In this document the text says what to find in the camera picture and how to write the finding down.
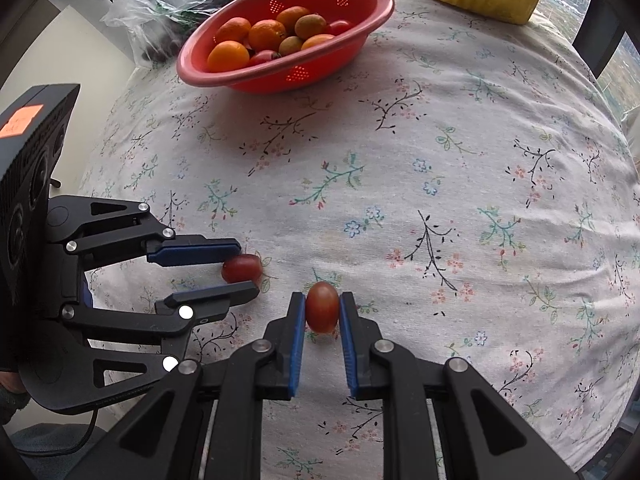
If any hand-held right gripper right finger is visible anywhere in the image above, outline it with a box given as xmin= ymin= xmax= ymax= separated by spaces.
xmin=339 ymin=292 xmax=581 ymax=480

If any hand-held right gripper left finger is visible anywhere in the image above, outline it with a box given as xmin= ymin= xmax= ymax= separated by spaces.
xmin=65 ymin=292 xmax=307 ymax=480

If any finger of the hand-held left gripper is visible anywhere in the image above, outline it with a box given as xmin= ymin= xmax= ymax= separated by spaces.
xmin=47 ymin=195 xmax=242 ymax=268
xmin=22 ymin=281 xmax=261 ymax=415

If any red grape tomato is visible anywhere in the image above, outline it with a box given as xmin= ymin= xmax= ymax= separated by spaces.
xmin=305 ymin=281 xmax=340 ymax=335
xmin=221 ymin=254 xmax=263 ymax=283

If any red plastic colander basket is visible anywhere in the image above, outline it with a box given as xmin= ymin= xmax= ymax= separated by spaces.
xmin=176 ymin=0 xmax=396 ymax=95

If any smooth round orange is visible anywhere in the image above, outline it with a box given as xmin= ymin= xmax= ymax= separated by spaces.
xmin=206 ymin=41 xmax=251 ymax=73

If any tangerine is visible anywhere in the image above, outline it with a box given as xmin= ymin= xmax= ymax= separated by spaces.
xmin=215 ymin=17 xmax=252 ymax=45
xmin=248 ymin=19 xmax=287 ymax=52
xmin=276 ymin=6 xmax=311 ymax=31

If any small orange kumquat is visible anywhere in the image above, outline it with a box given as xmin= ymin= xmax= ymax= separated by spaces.
xmin=301 ymin=33 xmax=336 ymax=51

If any floral white tablecloth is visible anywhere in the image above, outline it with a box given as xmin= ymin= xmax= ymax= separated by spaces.
xmin=77 ymin=0 xmax=640 ymax=480

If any pile of dark cherries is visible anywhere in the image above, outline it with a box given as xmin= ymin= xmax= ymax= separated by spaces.
xmin=140 ymin=15 xmax=196 ymax=63

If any person's grey-blue clothing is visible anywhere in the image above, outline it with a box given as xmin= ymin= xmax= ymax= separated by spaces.
xmin=7 ymin=422 xmax=108 ymax=461

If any clear plastic bag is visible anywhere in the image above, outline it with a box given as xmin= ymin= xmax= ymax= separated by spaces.
xmin=102 ymin=0 xmax=281 ymax=68

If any thin black cable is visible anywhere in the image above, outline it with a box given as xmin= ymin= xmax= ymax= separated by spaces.
xmin=62 ymin=407 xmax=101 ymax=457

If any black window frame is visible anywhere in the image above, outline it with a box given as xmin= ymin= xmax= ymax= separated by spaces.
xmin=572 ymin=0 xmax=626 ymax=81

